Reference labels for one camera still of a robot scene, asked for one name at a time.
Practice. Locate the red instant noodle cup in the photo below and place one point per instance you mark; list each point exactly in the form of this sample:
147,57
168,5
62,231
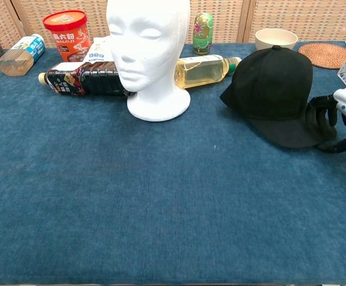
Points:
68,38

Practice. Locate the woven bamboo folding screen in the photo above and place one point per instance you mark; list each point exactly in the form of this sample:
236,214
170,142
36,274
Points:
309,18

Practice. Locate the beige bowl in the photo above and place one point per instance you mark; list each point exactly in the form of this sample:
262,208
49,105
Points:
275,38

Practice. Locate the white foam mannequin head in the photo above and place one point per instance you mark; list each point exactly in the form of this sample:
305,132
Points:
149,53

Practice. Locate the green matryoshka doll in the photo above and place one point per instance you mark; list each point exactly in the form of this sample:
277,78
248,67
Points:
203,34

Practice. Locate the white plastic food bag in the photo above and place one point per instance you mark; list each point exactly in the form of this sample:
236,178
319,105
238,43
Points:
99,52

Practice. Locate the black baseball cap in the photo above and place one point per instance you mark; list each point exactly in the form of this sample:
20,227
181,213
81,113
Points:
271,89

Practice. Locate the clear water bottle blue label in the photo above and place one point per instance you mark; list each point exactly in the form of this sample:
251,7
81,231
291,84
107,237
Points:
21,56

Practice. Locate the dark soy sauce bottle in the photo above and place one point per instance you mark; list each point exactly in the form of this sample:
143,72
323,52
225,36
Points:
92,80

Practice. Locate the yellow oil bottle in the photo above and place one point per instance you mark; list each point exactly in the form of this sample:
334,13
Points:
205,71

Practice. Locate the round woven rattan coaster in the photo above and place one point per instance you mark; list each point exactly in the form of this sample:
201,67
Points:
329,55

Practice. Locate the blue table cloth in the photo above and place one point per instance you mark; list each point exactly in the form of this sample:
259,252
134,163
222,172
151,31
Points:
160,193

